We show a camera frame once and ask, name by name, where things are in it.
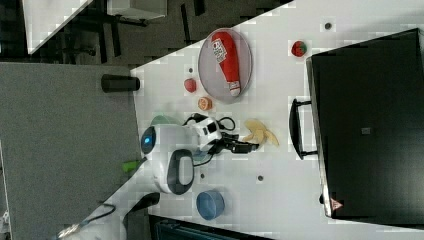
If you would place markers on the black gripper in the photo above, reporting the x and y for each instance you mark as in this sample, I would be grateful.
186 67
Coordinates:
230 142

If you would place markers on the yellow peeled banana toy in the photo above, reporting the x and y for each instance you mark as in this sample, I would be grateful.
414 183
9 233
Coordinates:
259 132

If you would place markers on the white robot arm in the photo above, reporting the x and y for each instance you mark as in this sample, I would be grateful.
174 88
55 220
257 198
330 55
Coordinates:
167 167

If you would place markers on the green mug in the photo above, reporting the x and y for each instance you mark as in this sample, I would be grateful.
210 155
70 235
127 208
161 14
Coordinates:
200 157

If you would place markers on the orange half toy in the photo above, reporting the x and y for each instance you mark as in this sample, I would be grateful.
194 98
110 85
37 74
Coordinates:
205 103

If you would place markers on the blue cup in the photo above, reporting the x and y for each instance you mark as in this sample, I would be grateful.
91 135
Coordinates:
210 204

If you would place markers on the grey oval plate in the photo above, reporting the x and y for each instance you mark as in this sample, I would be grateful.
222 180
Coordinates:
211 75

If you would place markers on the large green bowl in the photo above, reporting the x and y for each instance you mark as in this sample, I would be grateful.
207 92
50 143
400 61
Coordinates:
164 119

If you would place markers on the red ketchup bottle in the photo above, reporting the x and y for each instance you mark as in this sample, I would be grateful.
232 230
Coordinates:
225 52

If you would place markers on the black cylinder lower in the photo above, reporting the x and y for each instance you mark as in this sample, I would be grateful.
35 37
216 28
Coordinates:
147 201

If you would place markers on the black cylinder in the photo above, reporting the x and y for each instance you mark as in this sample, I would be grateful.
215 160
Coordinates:
119 83
147 201

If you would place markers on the green marker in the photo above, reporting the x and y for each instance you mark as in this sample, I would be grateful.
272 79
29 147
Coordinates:
129 166

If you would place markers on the red green strawberry toy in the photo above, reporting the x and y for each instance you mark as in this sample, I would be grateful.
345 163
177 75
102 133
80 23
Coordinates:
299 49

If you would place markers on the black oven appliance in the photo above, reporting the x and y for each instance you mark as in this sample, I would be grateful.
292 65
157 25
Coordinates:
367 102

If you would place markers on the black cylinder upper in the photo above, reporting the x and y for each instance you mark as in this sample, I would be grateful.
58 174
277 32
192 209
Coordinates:
119 83

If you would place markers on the black oven handle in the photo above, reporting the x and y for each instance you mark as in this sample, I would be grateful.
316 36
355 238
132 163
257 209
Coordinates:
295 129

